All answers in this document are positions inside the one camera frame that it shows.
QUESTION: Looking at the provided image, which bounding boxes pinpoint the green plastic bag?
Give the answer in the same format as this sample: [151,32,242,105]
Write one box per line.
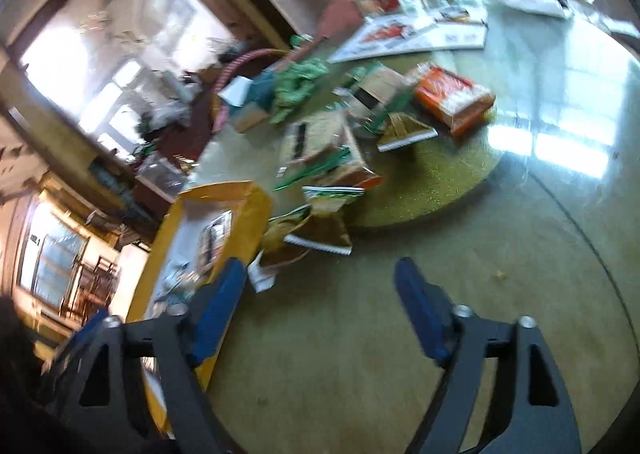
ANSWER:
[269,56,331,125]

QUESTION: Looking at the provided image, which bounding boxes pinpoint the white flat box red print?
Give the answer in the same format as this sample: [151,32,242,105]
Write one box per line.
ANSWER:
[327,16,489,64]

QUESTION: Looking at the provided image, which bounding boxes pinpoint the yellow cardboard box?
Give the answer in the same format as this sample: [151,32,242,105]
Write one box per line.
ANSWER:
[125,180,275,435]

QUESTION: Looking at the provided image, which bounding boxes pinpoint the orange snack box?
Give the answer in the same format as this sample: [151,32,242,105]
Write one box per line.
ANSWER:
[411,64,498,138]

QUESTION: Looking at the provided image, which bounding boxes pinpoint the wooden chairs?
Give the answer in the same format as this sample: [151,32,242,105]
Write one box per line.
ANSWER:
[59,253,122,321]

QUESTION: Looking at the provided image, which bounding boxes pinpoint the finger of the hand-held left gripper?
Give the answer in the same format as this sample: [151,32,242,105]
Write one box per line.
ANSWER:
[42,317,99,376]

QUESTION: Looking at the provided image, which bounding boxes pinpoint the pile of snack packets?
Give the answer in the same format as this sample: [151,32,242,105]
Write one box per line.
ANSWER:
[249,62,439,293]

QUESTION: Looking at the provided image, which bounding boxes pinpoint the clear glass jar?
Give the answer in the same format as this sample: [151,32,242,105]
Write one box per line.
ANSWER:
[134,151,189,198]

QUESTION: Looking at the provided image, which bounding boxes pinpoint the dark wooden cabinet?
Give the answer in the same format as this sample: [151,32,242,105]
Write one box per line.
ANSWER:
[144,98,222,171]

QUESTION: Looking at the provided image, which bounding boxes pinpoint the pink round basket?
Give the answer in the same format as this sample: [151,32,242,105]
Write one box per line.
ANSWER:
[210,48,292,136]

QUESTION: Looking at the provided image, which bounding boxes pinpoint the teal bag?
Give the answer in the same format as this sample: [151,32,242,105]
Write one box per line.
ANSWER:
[244,71,277,111]

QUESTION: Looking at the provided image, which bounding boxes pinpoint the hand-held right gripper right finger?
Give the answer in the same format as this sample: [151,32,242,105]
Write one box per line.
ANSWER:
[394,257,584,454]

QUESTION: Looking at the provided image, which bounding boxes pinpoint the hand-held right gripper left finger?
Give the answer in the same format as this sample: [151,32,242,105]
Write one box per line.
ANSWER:
[49,258,249,454]

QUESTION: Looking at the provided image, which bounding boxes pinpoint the small white box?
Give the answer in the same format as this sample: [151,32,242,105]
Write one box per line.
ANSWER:
[217,75,254,106]

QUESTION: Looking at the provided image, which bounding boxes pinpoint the black white printed packet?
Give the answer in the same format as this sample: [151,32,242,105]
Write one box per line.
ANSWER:
[196,211,234,276]

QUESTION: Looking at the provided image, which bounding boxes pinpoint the small brown cardboard box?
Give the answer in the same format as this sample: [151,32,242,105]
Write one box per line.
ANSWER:
[231,103,272,133]

